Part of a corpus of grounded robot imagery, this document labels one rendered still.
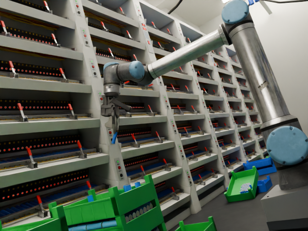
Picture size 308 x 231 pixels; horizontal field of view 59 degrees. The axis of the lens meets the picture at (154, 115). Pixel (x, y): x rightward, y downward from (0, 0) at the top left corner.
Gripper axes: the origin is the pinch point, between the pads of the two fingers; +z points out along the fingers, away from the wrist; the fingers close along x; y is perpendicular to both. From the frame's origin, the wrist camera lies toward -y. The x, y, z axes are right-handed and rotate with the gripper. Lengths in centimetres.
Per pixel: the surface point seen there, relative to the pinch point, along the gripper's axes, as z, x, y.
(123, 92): -28.0, -29.1, 3.9
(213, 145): 5, -131, -57
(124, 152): 10.9, -17.0, 0.0
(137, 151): 10.2, -27.5, -5.0
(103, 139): 3.5, -5.8, 9.1
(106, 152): 10.7, -5.7, 7.5
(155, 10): -121, -98, -10
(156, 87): -40, -67, -12
